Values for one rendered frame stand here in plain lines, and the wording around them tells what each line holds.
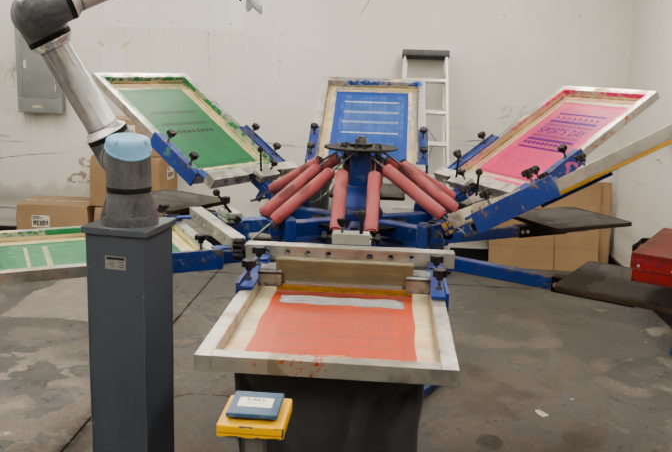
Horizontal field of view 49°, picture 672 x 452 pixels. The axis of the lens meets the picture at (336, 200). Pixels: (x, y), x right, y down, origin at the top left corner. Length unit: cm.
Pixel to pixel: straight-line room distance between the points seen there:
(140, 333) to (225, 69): 457
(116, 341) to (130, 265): 22
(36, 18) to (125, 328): 81
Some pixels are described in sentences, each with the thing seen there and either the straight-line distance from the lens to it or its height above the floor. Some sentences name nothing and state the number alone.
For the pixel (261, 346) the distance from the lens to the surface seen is 183.
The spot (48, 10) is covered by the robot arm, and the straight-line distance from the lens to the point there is 195.
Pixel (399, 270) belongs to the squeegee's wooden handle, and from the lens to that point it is 219.
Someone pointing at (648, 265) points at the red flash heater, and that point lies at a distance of 239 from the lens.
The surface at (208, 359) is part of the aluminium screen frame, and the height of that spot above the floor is 98.
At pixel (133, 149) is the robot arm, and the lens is 196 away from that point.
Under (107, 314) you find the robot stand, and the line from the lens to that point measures 206.
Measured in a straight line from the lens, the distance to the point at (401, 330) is 196.
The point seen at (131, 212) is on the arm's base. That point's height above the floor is 124.
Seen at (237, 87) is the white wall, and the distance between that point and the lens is 639.
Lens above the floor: 163
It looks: 10 degrees down
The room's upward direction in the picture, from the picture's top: 2 degrees clockwise
